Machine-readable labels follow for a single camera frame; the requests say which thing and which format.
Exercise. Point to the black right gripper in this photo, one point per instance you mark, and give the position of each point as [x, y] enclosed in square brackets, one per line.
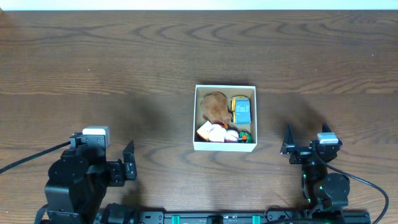
[290, 143]

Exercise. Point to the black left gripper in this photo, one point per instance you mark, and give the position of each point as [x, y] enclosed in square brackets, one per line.
[128, 167]

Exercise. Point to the green round spinner toy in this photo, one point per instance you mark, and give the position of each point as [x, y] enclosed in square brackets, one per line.
[245, 137]

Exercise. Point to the yellow grey toy truck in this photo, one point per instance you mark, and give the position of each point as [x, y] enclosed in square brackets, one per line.
[241, 110]

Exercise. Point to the colourful puzzle cube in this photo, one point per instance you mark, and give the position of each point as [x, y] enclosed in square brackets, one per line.
[203, 131]

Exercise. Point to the pink duck toy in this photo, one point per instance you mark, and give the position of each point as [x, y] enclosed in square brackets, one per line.
[220, 134]

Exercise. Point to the brown plush toy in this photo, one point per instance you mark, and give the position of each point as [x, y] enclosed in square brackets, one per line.
[215, 108]

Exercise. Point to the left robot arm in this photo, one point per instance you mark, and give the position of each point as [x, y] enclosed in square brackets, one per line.
[78, 182]

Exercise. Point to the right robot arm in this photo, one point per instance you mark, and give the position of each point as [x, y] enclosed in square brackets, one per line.
[326, 192]

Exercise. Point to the white cardboard box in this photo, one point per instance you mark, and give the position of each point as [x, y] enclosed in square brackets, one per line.
[229, 91]

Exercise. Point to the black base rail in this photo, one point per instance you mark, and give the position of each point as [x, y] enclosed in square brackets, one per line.
[217, 217]

